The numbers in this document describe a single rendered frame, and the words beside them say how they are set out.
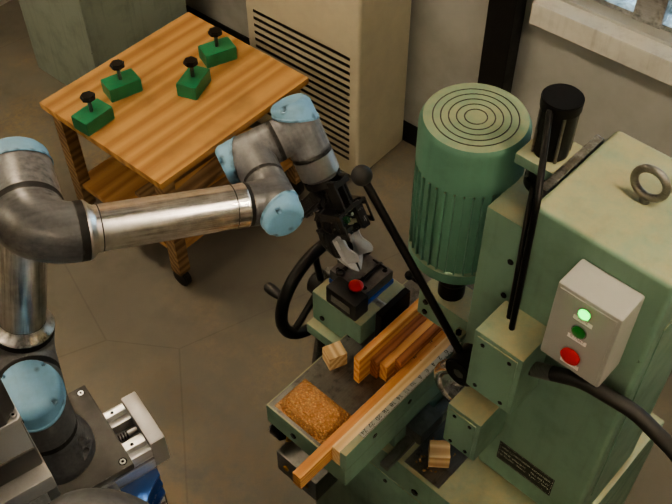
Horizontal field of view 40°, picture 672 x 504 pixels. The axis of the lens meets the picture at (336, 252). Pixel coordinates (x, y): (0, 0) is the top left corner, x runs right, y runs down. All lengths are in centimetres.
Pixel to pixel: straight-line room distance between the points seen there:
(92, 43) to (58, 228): 229
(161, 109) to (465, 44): 103
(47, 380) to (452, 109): 86
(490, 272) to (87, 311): 190
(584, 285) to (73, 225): 75
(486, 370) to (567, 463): 28
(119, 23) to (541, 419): 257
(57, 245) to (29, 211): 6
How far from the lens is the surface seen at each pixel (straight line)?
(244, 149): 163
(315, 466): 173
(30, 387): 177
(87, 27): 367
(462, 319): 175
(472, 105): 149
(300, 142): 164
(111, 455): 192
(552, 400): 160
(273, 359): 299
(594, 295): 129
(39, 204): 148
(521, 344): 144
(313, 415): 179
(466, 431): 165
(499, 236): 148
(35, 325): 179
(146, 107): 305
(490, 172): 144
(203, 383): 296
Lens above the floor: 246
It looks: 49 degrees down
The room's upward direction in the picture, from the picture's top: straight up
